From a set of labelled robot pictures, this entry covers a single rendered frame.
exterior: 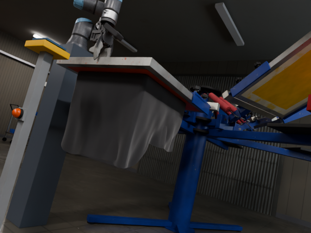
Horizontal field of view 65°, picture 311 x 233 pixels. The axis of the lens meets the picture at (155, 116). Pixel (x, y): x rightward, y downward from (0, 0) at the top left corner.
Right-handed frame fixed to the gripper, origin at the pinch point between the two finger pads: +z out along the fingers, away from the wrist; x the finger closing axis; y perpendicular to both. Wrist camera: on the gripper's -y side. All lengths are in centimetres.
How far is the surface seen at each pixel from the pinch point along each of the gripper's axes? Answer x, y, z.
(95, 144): -8.2, -2.3, 38.5
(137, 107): -7.6, -21.6, 18.6
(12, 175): 19, 10, 57
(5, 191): 20, 10, 63
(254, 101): -100, -54, -15
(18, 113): 23.9, 10.2, 33.2
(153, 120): -23.4, -21.7, 20.9
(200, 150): -138, -9, 26
